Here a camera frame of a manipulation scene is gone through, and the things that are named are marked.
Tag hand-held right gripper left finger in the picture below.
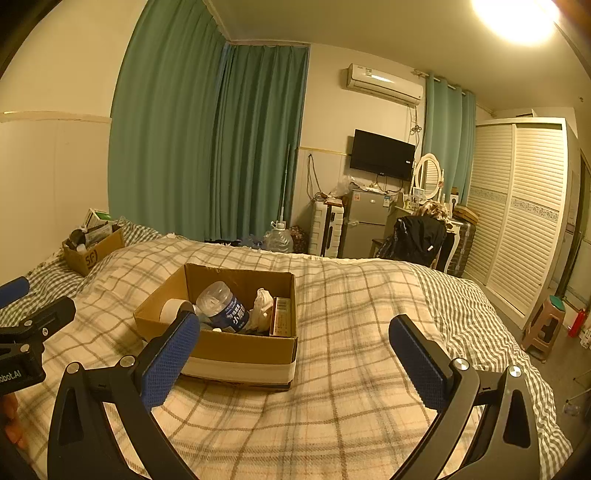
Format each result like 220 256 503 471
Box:
46 310 201 480

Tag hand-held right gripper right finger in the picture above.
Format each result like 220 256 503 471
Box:
389 315 541 480

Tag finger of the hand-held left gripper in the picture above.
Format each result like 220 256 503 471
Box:
0 295 77 345
0 276 31 308

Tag white tape roll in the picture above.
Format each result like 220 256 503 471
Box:
159 298 195 326

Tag large cardboard box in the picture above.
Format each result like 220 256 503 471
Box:
133 263 298 392

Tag clear plastic bottle blue label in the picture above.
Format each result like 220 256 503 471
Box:
196 281 251 334

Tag white tissue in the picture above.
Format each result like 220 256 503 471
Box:
245 287 276 334

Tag tan medicine box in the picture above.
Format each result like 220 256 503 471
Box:
269 296 297 337

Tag person's left hand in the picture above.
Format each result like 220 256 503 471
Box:
0 395 26 451

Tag grey gingham bed sheet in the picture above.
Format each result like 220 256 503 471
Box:
0 219 573 467

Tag small cardboard box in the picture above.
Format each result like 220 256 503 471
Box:
62 224 126 277

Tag green and white carton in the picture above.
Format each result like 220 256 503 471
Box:
84 209 114 230

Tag black jacket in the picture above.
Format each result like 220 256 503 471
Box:
381 215 448 267

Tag brown plastic stool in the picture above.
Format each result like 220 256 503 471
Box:
522 295 566 361

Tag brown suitcase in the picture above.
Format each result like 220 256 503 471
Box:
448 205 478 278

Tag silver mini fridge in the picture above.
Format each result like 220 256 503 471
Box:
338 188 391 260

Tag blond furry item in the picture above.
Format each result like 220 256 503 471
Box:
418 200 451 222

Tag red fire extinguisher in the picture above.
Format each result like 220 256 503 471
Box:
568 308 589 339

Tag clear water jug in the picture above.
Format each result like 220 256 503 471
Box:
264 222 295 254

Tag white ribbed suitcase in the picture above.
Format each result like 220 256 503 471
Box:
308 202 345 258

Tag dark floral bag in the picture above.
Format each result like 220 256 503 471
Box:
288 224 309 254

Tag white louvered wardrobe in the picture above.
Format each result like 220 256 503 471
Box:
462 117 570 320

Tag white oval mirror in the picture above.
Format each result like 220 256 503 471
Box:
414 153 443 197

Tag clear plastic bag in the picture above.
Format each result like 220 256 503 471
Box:
330 175 354 199

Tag mop pole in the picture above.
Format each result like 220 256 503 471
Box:
277 143 293 227

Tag wide green curtain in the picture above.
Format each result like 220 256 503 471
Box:
107 0 228 237

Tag teal curtain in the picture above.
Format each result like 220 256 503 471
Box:
422 74 477 199

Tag narrow green curtain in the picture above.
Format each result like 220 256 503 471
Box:
213 42 310 243

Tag white air conditioner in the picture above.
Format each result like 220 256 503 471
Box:
346 63 424 106

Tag ceiling lamp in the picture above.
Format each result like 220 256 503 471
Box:
471 0 559 44

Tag black wall television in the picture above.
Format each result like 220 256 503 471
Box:
349 129 416 182

